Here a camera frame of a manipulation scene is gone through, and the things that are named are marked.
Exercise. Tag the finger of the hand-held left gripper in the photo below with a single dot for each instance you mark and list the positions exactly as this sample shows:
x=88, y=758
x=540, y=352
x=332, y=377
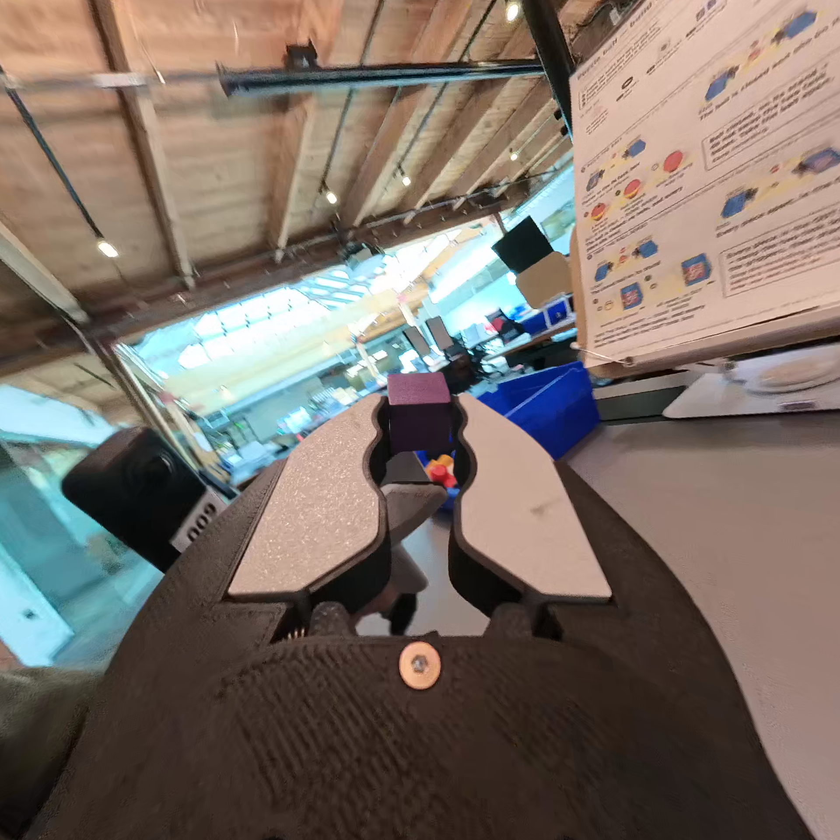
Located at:
x=413, y=502

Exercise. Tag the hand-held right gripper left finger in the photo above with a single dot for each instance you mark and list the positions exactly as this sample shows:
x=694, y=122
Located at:
x=315, y=518

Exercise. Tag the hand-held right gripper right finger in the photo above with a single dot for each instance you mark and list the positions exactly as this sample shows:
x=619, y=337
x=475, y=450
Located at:
x=525, y=525

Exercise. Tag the purple cube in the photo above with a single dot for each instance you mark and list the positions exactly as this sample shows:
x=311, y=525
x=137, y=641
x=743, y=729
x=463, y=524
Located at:
x=420, y=410

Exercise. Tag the blue plastic bin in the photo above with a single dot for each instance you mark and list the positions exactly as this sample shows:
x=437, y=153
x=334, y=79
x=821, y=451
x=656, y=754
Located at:
x=544, y=407

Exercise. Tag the red plastic piece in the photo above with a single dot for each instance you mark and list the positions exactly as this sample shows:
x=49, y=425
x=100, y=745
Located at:
x=441, y=474

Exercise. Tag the small blue bin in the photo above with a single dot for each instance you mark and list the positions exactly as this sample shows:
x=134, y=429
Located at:
x=554, y=315

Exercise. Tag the person's olive jacket torso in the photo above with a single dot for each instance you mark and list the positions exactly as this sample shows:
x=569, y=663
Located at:
x=39, y=722

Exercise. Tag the white board stand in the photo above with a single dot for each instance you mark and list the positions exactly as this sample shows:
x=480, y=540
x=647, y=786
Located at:
x=754, y=394

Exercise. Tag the black screen panel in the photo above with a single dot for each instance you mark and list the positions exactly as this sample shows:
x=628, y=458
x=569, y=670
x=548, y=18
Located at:
x=522, y=244

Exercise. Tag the instruction sheet board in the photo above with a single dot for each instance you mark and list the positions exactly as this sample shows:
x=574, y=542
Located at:
x=709, y=197

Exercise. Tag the black ceiling track rail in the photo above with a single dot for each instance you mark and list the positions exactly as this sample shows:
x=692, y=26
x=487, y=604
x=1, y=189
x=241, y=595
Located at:
x=367, y=75

